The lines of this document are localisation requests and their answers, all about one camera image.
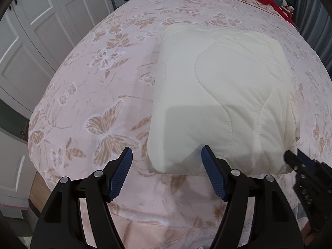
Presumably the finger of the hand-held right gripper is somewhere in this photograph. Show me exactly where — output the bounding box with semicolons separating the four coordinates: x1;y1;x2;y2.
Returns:
296;149;316;167
284;150;300;173

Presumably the white panelled wardrobe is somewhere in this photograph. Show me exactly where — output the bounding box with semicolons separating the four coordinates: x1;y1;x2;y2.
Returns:
0;0;118;213

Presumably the person's right hand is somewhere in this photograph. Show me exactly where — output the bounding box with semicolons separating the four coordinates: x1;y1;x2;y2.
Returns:
301;219;322;249

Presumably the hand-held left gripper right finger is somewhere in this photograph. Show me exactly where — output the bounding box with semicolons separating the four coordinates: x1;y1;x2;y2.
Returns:
202;145;304;249

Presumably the small plush toy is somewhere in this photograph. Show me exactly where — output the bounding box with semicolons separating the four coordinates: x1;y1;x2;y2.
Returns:
281;0;294;14

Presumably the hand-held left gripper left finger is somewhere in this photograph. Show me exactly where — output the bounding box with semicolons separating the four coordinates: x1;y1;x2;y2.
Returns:
30;146;133;249

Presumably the grey nightstand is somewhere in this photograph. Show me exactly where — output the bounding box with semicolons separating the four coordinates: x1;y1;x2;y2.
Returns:
111;0;146;12

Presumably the pink butterfly print bedspread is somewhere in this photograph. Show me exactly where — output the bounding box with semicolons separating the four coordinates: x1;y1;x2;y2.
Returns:
28;0;332;229

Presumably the cream quilted blanket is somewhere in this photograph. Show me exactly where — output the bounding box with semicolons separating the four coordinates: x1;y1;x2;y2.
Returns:
145;23;301;175

